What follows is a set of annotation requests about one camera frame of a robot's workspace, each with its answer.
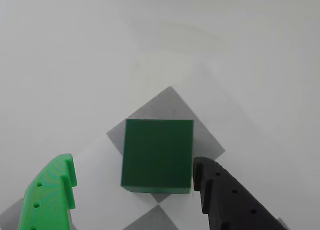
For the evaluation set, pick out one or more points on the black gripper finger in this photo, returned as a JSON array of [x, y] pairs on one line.
[[232, 202]]

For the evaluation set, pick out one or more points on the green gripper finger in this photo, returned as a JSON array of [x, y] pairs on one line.
[[47, 190]]

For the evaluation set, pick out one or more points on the dark green cube dice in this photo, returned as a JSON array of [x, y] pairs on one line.
[[157, 154]]

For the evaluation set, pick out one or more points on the grey white checkered mat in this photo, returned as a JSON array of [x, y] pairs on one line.
[[175, 107]]

